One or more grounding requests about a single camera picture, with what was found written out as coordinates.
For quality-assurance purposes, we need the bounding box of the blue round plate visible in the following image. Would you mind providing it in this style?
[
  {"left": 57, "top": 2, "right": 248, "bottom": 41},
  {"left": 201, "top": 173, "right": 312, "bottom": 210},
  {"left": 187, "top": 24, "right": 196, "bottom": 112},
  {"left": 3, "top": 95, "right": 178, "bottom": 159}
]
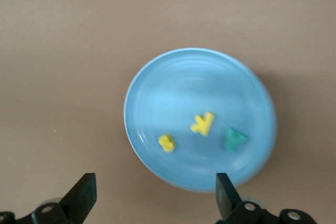
[{"left": 123, "top": 47, "right": 278, "bottom": 193}]

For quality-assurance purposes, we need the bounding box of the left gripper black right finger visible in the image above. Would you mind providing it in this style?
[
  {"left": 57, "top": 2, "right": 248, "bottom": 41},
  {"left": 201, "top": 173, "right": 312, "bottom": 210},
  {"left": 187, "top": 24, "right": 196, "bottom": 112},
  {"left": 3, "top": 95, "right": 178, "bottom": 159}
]
[{"left": 215, "top": 173, "right": 316, "bottom": 224}]

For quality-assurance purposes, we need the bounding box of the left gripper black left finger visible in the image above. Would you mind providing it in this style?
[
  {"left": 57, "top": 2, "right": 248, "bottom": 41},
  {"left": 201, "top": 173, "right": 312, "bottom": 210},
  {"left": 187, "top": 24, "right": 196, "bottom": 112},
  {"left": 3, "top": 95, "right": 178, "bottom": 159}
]
[{"left": 14, "top": 173, "right": 97, "bottom": 224}]

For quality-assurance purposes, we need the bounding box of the yellow foam letter k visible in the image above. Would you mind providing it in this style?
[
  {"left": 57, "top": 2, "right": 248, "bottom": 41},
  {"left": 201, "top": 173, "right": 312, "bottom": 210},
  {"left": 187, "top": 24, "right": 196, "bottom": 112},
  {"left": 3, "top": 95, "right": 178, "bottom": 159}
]
[{"left": 189, "top": 111, "right": 215, "bottom": 137}]

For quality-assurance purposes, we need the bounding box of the teal foam letter y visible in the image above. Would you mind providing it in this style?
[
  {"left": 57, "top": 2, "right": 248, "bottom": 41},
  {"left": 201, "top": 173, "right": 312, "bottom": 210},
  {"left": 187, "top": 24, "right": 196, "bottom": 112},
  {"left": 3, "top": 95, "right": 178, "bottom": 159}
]
[{"left": 224, "top": 126, "right": 249, "bottom": 153}]

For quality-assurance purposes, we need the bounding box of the yellow foam letter s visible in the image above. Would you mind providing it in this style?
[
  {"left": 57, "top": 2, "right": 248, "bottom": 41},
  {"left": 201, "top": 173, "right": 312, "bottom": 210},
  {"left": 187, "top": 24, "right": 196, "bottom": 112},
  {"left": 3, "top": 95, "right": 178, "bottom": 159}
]
[{"left": 157, "top": 133, "right": 176, "bottom": 153}]

